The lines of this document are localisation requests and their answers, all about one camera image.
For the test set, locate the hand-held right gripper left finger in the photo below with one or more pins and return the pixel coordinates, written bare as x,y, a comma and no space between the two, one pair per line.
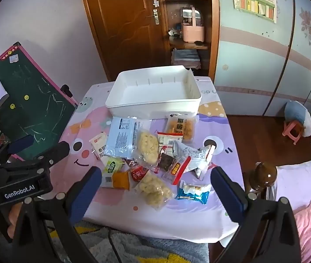
85,197

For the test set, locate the green and yellow snack packet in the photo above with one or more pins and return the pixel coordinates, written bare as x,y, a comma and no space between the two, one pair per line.
113,165

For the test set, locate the translucent orange snack packet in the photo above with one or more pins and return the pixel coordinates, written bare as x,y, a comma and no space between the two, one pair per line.
180,127

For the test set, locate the floral wardrobe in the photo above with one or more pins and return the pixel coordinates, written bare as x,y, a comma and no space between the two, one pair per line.
254,60

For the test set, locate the pink basket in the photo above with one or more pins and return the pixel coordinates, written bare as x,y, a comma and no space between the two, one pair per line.
193,31

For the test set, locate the white crumpled snack packet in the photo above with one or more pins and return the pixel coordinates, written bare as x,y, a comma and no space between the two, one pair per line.
189,152

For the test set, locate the silver snack packet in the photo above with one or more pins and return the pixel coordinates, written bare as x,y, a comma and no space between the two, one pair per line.
203,171

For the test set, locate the blue and white snack packet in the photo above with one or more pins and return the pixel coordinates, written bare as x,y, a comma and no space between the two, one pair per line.
192,193

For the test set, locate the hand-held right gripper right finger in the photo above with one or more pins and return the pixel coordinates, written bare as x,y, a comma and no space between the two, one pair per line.
228,196

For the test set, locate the cartoon printed tablecloth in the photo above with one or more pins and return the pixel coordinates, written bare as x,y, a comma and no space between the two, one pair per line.
95,126

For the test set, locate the white plastic bin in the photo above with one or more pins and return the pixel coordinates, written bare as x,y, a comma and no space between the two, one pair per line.
150,93

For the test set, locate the white packet with red label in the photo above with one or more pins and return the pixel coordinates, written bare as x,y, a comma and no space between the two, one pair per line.
98,145

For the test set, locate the black easel knob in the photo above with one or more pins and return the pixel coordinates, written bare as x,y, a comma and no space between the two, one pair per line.
66,90

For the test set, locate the grey and yellow fluffy rug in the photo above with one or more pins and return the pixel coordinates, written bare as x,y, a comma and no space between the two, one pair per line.
150,248

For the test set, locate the red-trimmed beige cracker packet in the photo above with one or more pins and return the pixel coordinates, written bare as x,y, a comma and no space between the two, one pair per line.
170,139

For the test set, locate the wooden bed post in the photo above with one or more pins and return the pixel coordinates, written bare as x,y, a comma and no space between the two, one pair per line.
265,175

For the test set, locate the pink stool with cushion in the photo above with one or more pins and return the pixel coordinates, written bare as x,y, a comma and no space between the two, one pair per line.
299,112

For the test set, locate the brown wooden door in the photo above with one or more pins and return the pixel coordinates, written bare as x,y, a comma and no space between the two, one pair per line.
122,24

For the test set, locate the red snack packet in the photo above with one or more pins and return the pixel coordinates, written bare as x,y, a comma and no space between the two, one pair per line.
139,173

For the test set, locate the folded towels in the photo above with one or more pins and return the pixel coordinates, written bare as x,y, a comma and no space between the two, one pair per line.
185,57

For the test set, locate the clear bag of pale puffs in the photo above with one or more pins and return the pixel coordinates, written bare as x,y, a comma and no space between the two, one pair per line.
154,191
148,148

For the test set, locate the orange packet with barcode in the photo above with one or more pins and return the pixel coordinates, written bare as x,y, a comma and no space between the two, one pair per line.
117,180

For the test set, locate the wooden corner shelf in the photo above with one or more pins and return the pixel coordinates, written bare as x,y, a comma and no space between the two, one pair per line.
213,33

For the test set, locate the white pillow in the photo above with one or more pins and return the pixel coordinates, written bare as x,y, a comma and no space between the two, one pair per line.
303,178

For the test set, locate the light blue snack packet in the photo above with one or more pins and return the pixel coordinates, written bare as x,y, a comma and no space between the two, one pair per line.
122,137

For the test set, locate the clear packet with dark snack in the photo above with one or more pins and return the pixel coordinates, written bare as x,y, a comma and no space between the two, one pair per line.
166,161

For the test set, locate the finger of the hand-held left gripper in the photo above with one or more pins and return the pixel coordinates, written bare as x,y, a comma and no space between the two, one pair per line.
21,143
57,150

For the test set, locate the person's left hand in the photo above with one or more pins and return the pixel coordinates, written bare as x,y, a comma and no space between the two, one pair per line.
14,216

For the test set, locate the green chalkboard with pink frame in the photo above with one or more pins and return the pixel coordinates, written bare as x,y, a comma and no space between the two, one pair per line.
35,104

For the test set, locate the pink plastic stool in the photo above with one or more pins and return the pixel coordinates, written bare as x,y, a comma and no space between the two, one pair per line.
292,131

